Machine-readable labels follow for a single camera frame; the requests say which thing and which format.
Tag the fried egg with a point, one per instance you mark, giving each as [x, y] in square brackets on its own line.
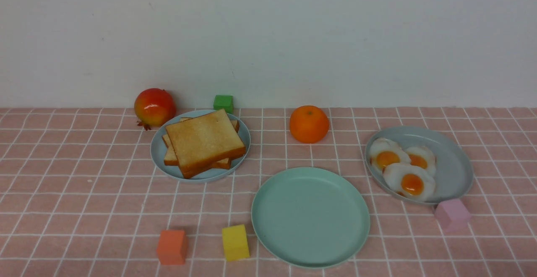
[424, 158]
[409, 181]
[384, 152]

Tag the orange mandarin fruit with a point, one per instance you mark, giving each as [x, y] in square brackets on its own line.
[309, 124]

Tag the green cube block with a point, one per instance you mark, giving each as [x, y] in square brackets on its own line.
[224, 102]

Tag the mint green centre plate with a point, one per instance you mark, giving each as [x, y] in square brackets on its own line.
[310, 217]

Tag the light blue bread plate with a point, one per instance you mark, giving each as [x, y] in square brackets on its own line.
[158, 150]

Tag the red pomegranate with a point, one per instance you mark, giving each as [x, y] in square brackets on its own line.
[154, 107]

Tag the yellow cube block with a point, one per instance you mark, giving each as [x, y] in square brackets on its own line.
[235, 243]

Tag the pink checkered tablecloth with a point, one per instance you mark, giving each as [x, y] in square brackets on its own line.
[81, 197]

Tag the grey egg plate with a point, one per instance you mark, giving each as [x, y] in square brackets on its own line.
[454, 174]

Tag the orange cube block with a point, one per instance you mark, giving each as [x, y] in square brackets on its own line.
[172, 247]

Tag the pink cube block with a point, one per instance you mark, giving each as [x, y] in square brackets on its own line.
[452, 215]

